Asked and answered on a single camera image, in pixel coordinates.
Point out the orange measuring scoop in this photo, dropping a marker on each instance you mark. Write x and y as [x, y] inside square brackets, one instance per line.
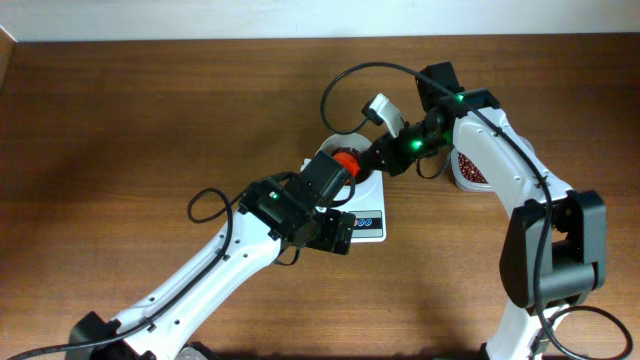
[349, 162]

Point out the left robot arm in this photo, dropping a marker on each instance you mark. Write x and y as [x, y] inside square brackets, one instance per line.
[280, 211]

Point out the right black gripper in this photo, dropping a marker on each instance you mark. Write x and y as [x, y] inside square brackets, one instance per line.
[379, 157]

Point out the red beans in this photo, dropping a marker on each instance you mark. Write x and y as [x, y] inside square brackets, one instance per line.
[469, 171]

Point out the white digital kitchen scale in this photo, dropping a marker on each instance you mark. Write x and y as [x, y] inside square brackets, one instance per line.
[367, 204]

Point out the clear plastic container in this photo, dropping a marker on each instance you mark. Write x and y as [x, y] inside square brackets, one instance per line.
[460, 182]

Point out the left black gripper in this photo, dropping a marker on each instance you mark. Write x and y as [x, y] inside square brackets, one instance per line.
[327, 175]

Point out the white round bowl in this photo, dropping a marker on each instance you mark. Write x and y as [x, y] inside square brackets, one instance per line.
[354, 144]

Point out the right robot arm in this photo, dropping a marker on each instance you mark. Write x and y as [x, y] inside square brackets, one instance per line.
[554, 253]

